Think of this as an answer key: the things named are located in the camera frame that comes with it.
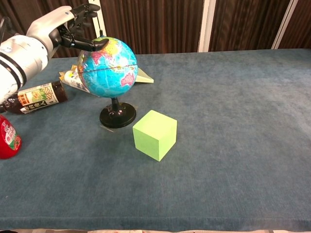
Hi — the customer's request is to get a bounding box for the yellow white snack package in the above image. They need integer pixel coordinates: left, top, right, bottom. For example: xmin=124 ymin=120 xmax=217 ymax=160
xmin=59 ymin=64 xmax=92 ymax=94

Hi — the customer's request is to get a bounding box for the blue table cloth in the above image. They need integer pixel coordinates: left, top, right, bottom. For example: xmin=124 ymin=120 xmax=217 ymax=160
xmin=0 ymin=48 xmax=311 ymax=232

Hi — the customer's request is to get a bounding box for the light green cube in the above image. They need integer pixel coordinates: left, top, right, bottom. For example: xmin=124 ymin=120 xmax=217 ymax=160
xmin=132 ymin=110 xmax=178 ymax=162

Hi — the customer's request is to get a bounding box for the dark brown partition panel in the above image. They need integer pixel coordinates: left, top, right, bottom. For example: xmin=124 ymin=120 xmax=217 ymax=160
xmin=100 ymin=0 xmax=204 ymax=55
xmin=208 ymin=0 xmax=291 ymax=52
xmin=0 ymin=0 xmax=94 ymax=59
xmin=278 ymin=0 xmax=311 ymax=50

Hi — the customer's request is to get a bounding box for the pale green dustpan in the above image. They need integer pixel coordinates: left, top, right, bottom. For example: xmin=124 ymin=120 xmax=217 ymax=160
xmin=134 ymin=67 xmax=155 ymax=84

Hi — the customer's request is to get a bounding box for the red ketchup bottle white cap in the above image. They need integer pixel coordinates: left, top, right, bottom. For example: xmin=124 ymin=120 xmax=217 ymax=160
xmin=0 ymin=114 xmax=22 ymax=160

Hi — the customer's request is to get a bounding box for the dark drink bottle printed label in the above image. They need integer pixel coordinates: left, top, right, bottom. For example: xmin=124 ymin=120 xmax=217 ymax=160
xmin=0 ymin=81 xmax=69 ymax=115

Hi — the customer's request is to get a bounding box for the black-fingered white left robot hand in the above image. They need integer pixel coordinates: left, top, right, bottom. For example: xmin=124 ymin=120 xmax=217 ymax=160
xmin=26 ymin=3 xmax=110 ymax=59

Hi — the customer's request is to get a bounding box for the small blue globe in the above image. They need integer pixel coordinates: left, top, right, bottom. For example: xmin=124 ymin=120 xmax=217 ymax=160
xmin=77 ymin=29 xmax=138 ymax=129

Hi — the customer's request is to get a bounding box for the white partition post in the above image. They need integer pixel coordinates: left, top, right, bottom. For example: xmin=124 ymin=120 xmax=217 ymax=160
xmin=271 ymin=0 xmax=299 ymax=50
xmin=91 ymin=0 xmax=107 ymax=38
xmin=197 ymin=0 xmax=217 ymax=53

